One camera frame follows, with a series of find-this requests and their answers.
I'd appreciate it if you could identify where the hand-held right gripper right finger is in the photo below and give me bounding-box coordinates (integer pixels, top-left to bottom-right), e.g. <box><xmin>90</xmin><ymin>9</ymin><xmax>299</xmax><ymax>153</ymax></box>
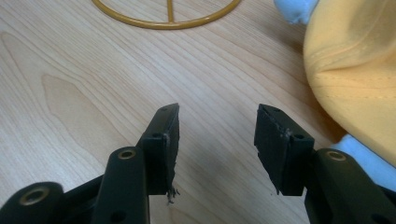
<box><xmin>253</xmin><ymin>104</ymin><xmax>316</xmax><ymax>197</ymax></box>

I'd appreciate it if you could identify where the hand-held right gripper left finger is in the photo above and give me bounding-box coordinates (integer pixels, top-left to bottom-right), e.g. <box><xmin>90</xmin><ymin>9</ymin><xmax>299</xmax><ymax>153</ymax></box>
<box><xmin>135</xmin><ymin>103</ymin><xmax>181</xmax><ymax>205</ymax></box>

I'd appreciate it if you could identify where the yellow and blue cap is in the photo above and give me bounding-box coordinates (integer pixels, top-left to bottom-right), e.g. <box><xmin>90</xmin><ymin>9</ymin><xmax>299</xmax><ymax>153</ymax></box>
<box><xmin>274</xmin><ymin>0</ymin><xmax>396</xmax><ymax>191</ymax></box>

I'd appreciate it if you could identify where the gold metal wire stand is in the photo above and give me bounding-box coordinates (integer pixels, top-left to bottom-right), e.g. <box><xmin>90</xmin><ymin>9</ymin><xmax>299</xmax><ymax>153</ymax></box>
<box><xmin>91</xmin><ymin>0</ymin><xmax>242</xmax><ymax>31</ymax></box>

